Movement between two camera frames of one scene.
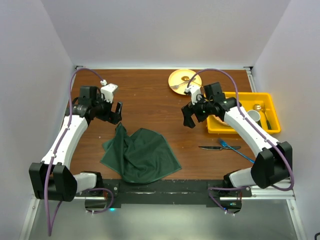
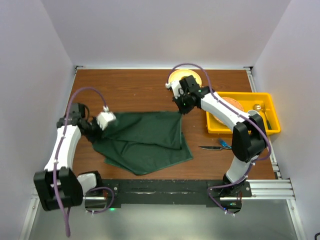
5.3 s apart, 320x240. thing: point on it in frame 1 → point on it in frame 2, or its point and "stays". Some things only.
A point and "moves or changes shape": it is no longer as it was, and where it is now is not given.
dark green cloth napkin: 144,157 moves or changes shape
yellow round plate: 179,80 stays
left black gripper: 110,116 → 98,135
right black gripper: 187,110 → 182,110
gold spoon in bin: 257,107 stays
